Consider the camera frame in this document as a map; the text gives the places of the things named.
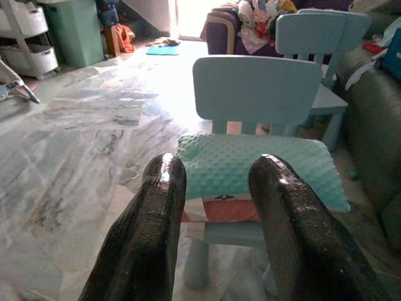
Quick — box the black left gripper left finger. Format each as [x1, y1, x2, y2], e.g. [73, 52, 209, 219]
[78, 152, 188, 301]

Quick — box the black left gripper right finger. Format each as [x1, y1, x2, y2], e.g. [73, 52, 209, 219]
[247, 153, 392, 301]

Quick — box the teal dotted pillow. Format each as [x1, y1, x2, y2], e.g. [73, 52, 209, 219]
[177, 134, 352, 214]

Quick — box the pink pillow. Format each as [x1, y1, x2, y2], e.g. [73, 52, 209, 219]
[181, 196, 261, 241]

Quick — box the dark green sofa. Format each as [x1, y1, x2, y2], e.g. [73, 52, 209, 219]
[336, 12, 401, 251]

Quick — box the light blue child chair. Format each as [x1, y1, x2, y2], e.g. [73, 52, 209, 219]
[275, 8, 372, 153]
[182, 55, 323, 291]

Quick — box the white paper sheet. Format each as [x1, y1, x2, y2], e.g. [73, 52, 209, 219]
[344, 46, 389, 92]

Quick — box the blue floor mat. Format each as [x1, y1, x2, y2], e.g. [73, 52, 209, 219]
[145, 45, 181, 56]

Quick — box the wooden stool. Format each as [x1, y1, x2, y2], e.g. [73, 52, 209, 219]
[103, 24, 122, 57]

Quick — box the patterned baby bouncer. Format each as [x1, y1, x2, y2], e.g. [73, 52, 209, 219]
[0, 59, 41, 104]

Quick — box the purple armchair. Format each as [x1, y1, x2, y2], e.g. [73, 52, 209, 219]
[200, 0, 355, 59]

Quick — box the small red item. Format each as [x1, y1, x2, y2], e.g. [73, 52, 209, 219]
[362, 40, 385, 55]

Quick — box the white storage bin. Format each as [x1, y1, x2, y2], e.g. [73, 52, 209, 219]
[0, 6, 49, 37]
[3, 43, 60, 75]

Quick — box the green bin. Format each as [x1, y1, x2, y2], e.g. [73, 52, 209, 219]
[43, 0, 106, 68]

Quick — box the pile of mixed clothes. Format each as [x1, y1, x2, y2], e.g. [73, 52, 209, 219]
[236, 0, 298, 54]

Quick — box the white shelf cart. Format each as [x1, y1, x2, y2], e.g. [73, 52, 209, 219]
[0, 0, 60, 79]

